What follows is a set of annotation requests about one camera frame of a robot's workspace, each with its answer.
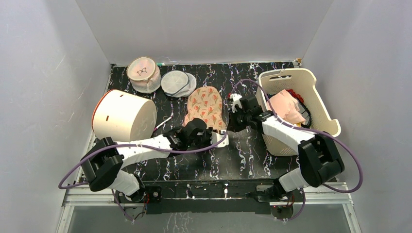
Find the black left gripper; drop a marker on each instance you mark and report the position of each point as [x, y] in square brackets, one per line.
[208, 133]

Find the peach patterned mesh laundry bag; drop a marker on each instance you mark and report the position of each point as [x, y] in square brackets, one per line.
[206, 104]

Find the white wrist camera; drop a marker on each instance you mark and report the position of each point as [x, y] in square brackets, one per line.
[219, 138]
[235, 102]

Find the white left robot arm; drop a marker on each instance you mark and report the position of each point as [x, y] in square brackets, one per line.
[103, 164]

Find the cream plastic laundry basket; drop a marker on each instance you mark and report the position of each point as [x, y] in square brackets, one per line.
[302, 82]

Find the white round mesh laundry bag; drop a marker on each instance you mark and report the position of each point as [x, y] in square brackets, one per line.
[178, 84]

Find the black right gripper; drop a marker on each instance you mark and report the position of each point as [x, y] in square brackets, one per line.
[237, 117]

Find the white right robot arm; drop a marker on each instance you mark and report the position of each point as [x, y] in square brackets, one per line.
[319, 158]

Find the pink garment in basket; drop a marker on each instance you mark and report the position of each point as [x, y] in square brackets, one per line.
[286, 107]

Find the grey black garment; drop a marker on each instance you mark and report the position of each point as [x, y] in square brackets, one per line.
[306, 114]

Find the pink round mesh laundry bag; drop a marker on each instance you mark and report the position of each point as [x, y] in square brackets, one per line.
[144, 75]

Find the red lace garment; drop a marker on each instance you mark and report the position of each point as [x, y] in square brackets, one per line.
[295, 95]

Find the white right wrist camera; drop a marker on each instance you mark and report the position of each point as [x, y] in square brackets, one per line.
[235, 102]

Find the purple capped marker pen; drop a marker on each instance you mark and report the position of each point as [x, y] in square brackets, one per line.
[162, 123]

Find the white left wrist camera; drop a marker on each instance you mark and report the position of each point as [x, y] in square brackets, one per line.
[219, 138]

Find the cream cylindrical bin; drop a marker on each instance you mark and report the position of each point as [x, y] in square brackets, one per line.
[124, 117]

